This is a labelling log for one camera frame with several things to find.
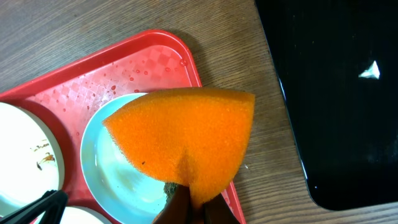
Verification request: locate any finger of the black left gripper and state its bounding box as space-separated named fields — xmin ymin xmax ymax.
xmin=1 ymin=190 xmax=68 ymax=224

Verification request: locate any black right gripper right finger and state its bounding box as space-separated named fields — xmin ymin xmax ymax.
xmin=203 ymin=194 xmax=240 ymax=224

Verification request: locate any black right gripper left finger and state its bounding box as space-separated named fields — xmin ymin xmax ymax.
xmin=152 ymin=185 xmax=190 ymax=224

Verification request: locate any light blue plate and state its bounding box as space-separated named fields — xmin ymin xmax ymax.
xmin=80 ymin=93 xmax=166 ymax=223
xmin=60 ymin=206 xmax=111 ymax=224
xmin=1 ymin=103 xmax=65 ymax=217

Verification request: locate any orange sponge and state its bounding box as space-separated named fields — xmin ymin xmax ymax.
xmin=103 ymin=88 xmax=255 ymax=207

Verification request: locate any red plastic tray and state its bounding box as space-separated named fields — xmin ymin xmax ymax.
xmin=0 ymin=29 xmax=247 ymax=224

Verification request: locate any black rectangular tray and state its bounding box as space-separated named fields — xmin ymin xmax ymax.
xmin=256 ymin=0 xmax=397 ymax=210

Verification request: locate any light blue plate front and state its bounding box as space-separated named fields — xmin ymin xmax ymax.
xmin=60 ymin=206 xmax=111 ymax=224

